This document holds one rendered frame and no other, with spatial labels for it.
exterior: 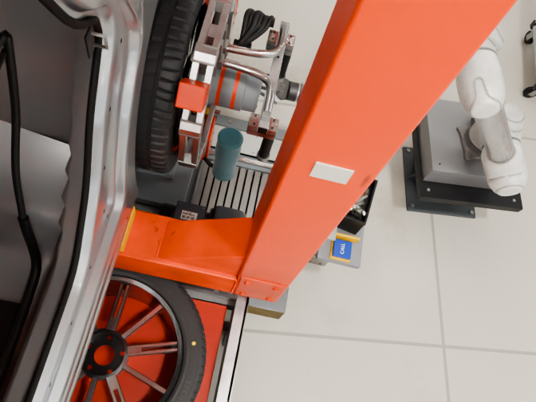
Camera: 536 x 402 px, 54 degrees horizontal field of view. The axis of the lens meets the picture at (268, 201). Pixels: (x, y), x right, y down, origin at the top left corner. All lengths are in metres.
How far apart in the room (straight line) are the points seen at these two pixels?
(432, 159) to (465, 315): 0.77
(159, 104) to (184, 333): 0.76
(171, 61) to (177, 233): 0.53
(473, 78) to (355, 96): 1.04
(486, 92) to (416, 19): 1.12
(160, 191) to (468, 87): 1.27
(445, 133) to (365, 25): 1.89
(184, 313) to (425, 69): 1.30
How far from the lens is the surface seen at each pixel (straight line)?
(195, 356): 1.79
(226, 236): 1.56
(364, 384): 2.43
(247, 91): 1.72
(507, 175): 2.27
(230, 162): 1.87
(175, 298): 1.82
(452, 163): 2.46
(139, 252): 1.69
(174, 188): 2.27
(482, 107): 1.78
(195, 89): 1.43
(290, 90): 2.05
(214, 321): 2.05
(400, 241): 2.66
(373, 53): 0.70
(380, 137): 0.85
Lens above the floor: 2.28
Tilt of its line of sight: 64 degrees down
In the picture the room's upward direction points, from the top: 23 degrees clockwise
